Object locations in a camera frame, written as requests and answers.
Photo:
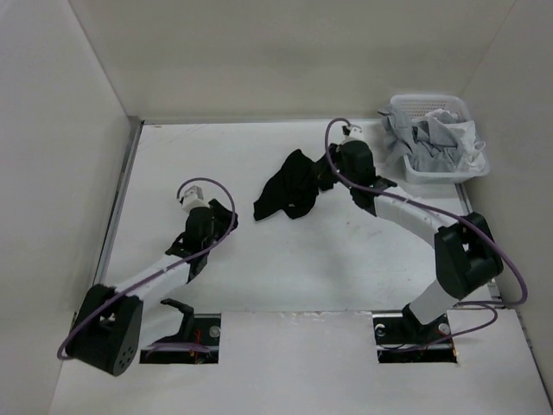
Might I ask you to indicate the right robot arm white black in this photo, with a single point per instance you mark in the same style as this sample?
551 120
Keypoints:
464 257

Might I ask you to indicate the white plastic laundry basket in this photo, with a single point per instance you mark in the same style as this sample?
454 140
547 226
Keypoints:
417 106

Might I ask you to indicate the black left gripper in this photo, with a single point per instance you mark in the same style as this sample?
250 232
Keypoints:
223 214

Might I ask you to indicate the grey tank top in basket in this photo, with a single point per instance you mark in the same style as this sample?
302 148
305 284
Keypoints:
428 145

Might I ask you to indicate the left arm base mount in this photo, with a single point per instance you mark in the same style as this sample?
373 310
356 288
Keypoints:
173 333

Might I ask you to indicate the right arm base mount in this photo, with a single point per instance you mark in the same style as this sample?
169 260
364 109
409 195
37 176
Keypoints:
398 343

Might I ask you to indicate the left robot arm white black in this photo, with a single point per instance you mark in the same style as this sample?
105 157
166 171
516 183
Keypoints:
138 320

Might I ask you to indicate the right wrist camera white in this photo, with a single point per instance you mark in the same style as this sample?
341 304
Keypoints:
352 132

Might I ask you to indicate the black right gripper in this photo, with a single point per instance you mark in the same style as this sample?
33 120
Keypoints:
340 152

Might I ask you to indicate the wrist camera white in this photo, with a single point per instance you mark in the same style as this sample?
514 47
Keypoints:
352 132
192 198

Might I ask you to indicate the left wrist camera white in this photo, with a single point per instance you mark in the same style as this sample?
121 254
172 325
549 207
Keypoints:
192 198

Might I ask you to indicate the black tank top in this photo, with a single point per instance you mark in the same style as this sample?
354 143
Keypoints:
295 187

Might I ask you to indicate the white tank top in basket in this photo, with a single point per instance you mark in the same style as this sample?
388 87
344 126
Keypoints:
472 158

